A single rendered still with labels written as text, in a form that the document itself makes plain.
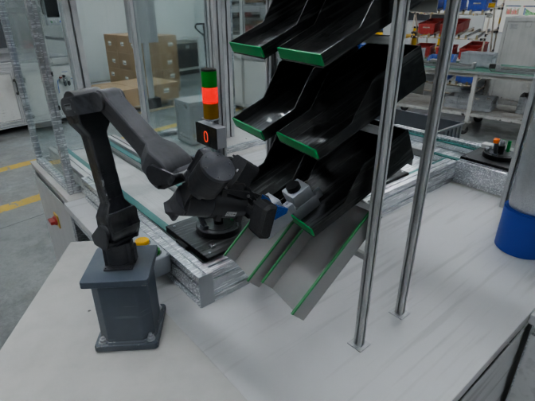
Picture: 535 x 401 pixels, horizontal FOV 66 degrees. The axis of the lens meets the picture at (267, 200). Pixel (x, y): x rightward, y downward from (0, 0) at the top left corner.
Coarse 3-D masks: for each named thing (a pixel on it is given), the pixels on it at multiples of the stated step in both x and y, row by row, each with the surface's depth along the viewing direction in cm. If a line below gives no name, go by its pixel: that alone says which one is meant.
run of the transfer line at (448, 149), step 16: (416, 144) 222; (448, 144) 214; (464, 144) 211; (480, 144) 208; (416, 160) 200; (432, 160) 200; (448, 160) 187; (464, 160) 187; (448, 176) 186; (464, 176) 186; (480, 176) 180; (496, 176) 175; (496, 192) 177
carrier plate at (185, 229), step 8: (176, 224) 131; (184, 224) 131; (192, 224) 131; (168, 232) 130; (176, 232) 126; (184, 232) 126; (192, 232) 126; (184, 240) 122; (192, 240) 122; (200, 240) 122; (208, 240) 122; (216, 240) 122; (224, 240) 122; (232, 240) 122; (192, 248) 120; (200, 248) 118; (208, 248) 118; (216, 248) 118; (224, 248) 118; (200, 256) 117; (208, 256) 115; (216, 256) 116
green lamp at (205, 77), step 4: (204, 72) 128; (208, 72) 128; (212, 72) 128; (216, 72) 130; (204, 76) 129; (208, 76) 128; (212, 76) 129; (216, 76) 130; (204, 80) 129; (208, 80) 129; (212, 80) 129; (216, 80) 130; (204, 84) 130; (208, 84) 129; (212, 84) 130; (216, 84) 131
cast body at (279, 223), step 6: (258, 198) 79; (270, 198) 79; (276, 198) 78; (282, 204) 79; (288, 204) 82; (288, 210) 82; (294, 210) 83; (282, 216) 80; (288, 216) 80; (276, 222) 79; (282, 222) 80; (288, 222) 81; (276, 228) 80; (270, 234) 79
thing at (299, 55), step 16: (336, 0) 79; (352, 0) 80; (368, 0) 82; (384, 0) 69; (416, 0) 72; (320, 16) 78; (336, 16) 80; (352, 16) 80; (368, 16) 68; (384, 16) 70; (304, 32) 78; (320, 32) 79; (336, 32) 77; (352, 32) 68; (368, 32) 69; (288, 48) 77; (304, 48) 77; (320, 48) 74; (336, 48) 67; (352, 48) 69; (320, 64) 68
